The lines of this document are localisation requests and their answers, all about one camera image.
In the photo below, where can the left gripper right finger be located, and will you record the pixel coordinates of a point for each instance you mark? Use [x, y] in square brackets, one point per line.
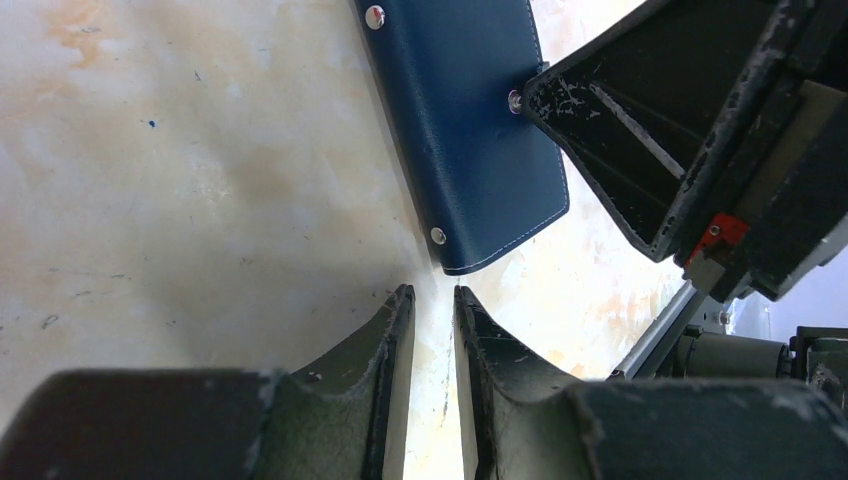
[521, 417]

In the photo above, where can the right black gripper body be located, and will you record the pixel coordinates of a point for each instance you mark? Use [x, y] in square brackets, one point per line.
[767, 200]

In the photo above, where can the navy leather card holder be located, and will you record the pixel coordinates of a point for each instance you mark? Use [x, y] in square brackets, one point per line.
[485, 179]

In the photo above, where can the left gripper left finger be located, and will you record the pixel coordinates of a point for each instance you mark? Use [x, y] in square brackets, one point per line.
[343, 416]

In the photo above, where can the aluminium frame post right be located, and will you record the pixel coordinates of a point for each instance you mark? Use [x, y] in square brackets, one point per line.
[651, 349]

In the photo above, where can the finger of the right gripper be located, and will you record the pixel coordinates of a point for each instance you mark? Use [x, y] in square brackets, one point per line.
[651, 109]

